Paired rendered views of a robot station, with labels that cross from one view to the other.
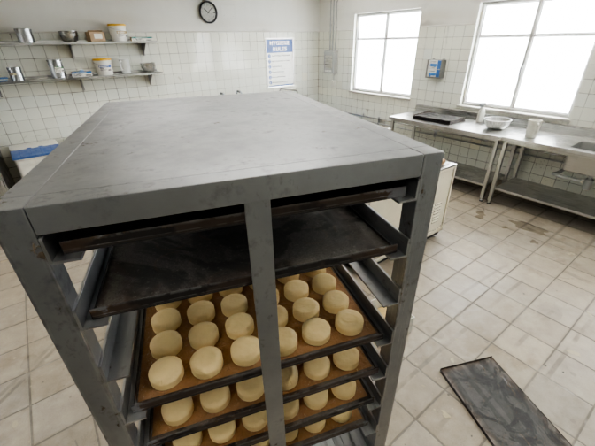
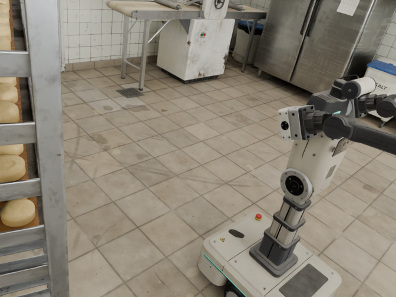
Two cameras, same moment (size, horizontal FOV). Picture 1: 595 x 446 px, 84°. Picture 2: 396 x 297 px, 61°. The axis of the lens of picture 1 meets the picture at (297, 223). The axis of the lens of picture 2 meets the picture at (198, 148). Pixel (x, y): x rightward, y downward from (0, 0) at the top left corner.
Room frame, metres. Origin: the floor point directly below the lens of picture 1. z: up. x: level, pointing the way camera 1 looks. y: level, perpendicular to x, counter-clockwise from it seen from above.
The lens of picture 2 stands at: (1.09, -0.36, 1.65)
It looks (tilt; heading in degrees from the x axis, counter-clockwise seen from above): 31 degrees down; 76
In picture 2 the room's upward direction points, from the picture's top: 12 degrees clockwise
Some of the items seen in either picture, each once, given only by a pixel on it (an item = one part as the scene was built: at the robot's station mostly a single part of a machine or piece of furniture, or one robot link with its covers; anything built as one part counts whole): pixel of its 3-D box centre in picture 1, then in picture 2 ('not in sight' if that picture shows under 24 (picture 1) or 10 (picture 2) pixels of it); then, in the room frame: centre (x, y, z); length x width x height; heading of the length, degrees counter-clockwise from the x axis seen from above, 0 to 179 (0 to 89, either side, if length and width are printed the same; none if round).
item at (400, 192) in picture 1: (224, 147); not in sight; (0.62, 0.14, 1.77); 0.60 x 0.40 x 0.02; 18
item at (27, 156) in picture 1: (45, 173); (383, 92); (4.41, 3.51, 0.38); 0.64 x 0.54 x 0.77; 39
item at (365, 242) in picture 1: (229, 190); not in sight; (0.62, 0.14, 1.68); 0.60 x 0.40 x 0.02; 18
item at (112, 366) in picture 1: (136, 242); not in sight; (0.57, 0.33, 1.59); 0.64 x 0.03 x 0.03; 18
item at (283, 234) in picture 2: not in sight; (278, 244); (1.92, 0.80, 0.36); 0.13 x 0.13 x 0.40; 34
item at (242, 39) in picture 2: not in sight; (248, 42); (3.02, 5.47, 0.33); 0.54 x 0.53 x 0.66; 127
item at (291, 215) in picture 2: not in sight; (285, 227); (1.92, 0.80, 0.49); 0.11 x 0.11 x 0.40; 34
